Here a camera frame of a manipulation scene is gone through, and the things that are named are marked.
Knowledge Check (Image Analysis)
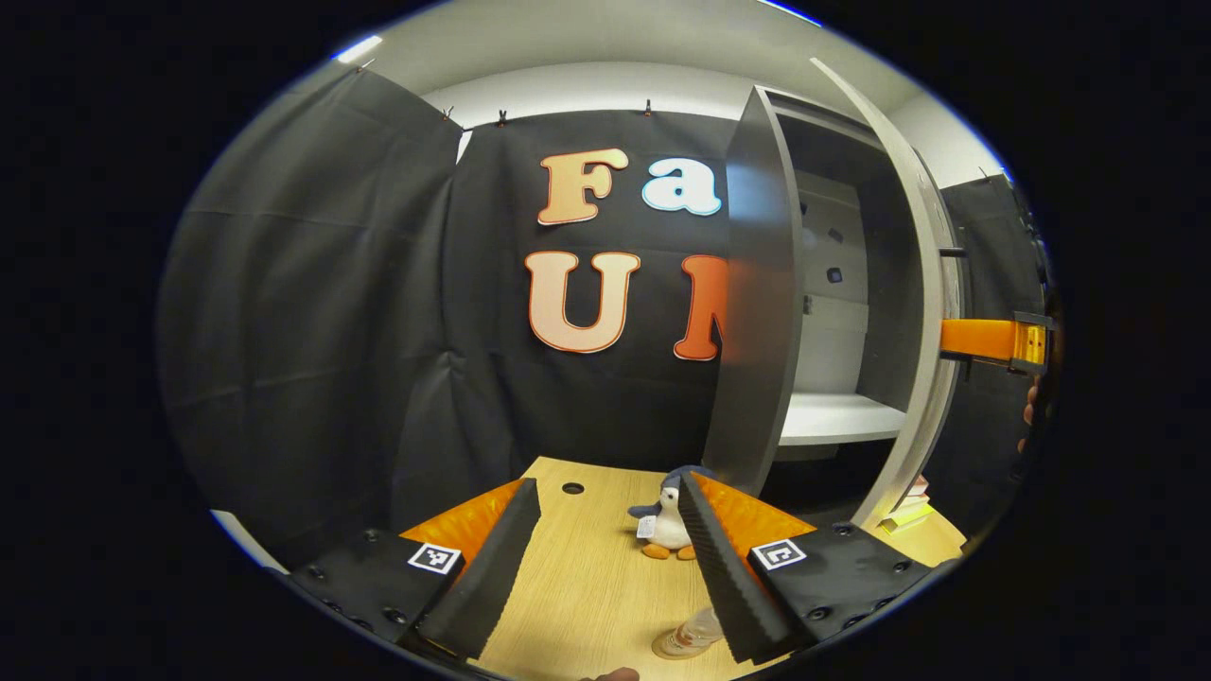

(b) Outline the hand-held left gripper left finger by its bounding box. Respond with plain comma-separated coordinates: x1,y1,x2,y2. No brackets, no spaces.
289,478,542,663

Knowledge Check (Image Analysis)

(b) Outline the clear plastic bottle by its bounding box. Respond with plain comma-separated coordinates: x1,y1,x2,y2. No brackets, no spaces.
653,605,728,660

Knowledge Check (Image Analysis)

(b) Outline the grey cabinet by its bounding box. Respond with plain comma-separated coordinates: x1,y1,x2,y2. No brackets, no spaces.
700,85,966,526

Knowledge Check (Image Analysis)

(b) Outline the black backdrop cloth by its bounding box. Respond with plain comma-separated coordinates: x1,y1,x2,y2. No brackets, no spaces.
156,66,1051,568

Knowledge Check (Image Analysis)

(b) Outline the grey cabinet door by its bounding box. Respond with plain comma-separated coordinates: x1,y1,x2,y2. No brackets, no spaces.
812,57,966,529

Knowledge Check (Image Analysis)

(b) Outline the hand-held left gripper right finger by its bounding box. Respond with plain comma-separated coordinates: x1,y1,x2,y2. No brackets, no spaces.
679,471,938,665

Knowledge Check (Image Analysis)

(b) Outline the penguin plush toy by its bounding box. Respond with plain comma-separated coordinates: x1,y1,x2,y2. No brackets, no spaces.
627,465,706,561

